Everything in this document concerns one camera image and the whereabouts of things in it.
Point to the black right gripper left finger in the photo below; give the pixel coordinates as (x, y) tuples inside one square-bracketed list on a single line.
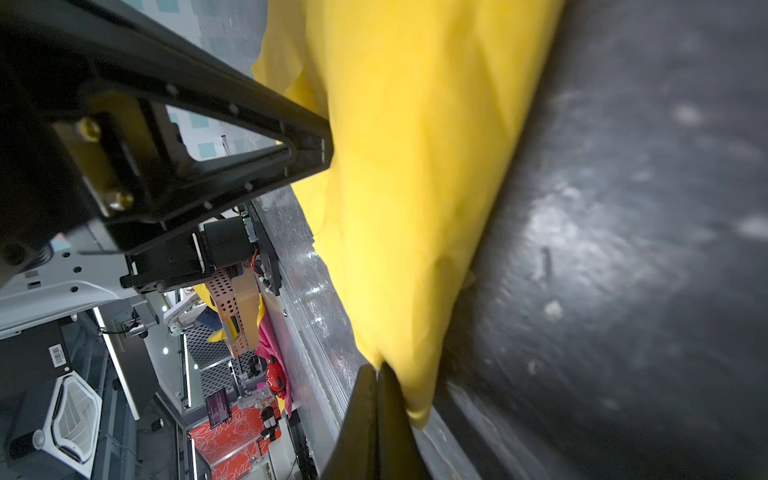
[(355, 455)]

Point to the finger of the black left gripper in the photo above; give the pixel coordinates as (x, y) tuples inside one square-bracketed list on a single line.
[(126, 181)]

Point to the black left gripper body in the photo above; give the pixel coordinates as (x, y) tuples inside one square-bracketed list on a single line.
[(38, 180)]

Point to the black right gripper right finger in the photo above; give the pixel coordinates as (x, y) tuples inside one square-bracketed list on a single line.
[(398, 454)]

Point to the yellow paper napkin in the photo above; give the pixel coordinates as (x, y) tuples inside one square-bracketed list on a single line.
[(426, 101)]

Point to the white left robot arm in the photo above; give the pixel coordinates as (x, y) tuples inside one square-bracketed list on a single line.
[(63, 279)]

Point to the orange basket of napkins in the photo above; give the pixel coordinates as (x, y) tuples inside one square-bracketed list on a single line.
[(235, 295)]

